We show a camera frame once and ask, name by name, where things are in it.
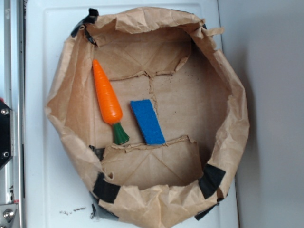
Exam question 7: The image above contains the blue sponge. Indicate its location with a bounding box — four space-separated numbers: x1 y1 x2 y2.
130 99 166 145

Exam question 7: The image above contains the brown paper bag bin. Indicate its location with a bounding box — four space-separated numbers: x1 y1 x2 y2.
45 7 249 228

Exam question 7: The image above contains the orange toy carrot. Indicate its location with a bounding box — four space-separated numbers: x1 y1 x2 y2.
93 59 129 145

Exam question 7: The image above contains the black metal bracket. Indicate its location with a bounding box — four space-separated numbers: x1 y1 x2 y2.
0 98 12 170

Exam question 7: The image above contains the aluminium frame rail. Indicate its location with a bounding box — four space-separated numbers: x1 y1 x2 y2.
0 0 26 228

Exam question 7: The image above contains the silver corner bracket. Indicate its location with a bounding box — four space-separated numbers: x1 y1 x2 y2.
0 204 18 228

